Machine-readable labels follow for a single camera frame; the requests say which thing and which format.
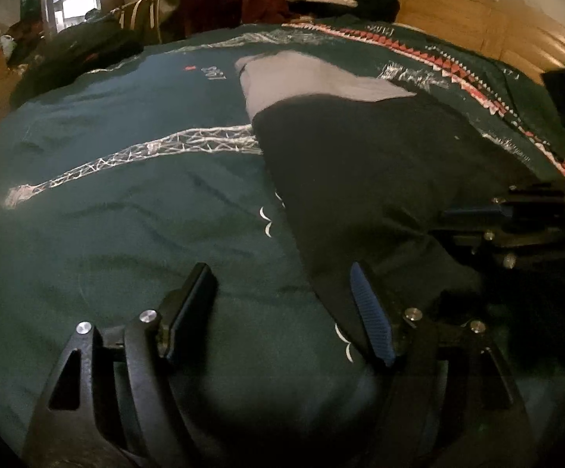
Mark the black clothing heap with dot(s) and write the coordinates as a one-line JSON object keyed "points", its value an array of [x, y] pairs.
{"points": [[77, 48]]}

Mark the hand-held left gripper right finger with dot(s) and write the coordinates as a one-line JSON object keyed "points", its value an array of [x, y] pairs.
{"points": [[370, 317]]}

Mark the wooden headboard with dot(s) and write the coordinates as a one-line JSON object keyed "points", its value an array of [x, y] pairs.
{"points": [[458, 24]]}

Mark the black and grey garment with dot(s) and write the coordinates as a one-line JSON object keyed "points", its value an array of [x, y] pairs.
{"points": [[360, 156]]}

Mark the green printed bedspread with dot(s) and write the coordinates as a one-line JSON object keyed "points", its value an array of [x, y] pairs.
{"points": [[116, 234]]}

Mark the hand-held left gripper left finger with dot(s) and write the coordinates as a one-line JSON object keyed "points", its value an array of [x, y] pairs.
{"points": [[190, 307]]}

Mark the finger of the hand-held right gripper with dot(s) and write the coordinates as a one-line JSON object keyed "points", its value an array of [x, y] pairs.
{"points": [[507, 243], [477, 212]]}

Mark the green hanging cloth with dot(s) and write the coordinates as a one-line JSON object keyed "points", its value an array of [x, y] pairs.
{"points": [[31, 2]]}

